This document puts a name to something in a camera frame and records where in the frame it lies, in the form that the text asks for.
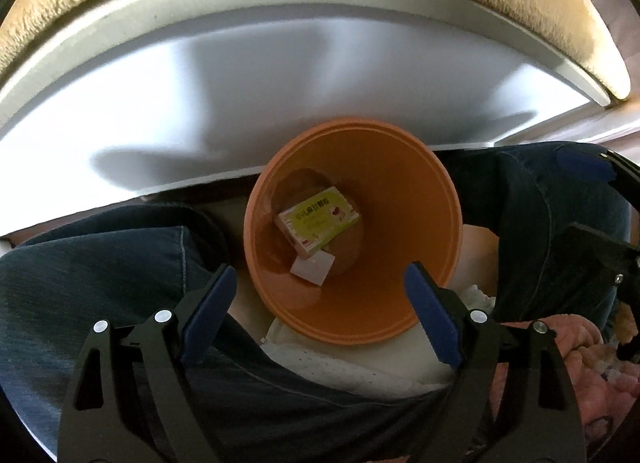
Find orange plastic trash bin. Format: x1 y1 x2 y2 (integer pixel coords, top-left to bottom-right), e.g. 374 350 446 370
243 118 462 345

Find dark blue jeans legs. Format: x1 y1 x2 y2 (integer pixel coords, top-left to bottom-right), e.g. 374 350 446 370
1 142 631 462

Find pink fluffy slipper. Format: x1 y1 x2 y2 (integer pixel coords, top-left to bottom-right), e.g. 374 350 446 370
487 312 640 444

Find white perforated slipper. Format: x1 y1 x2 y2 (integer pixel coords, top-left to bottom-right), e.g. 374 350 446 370
259 282 497 400

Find white paper scrap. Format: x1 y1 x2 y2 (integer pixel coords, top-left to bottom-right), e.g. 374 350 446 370
290 249 335 287

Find green and white carton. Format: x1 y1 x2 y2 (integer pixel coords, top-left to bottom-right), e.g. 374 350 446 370
274 187 360 258

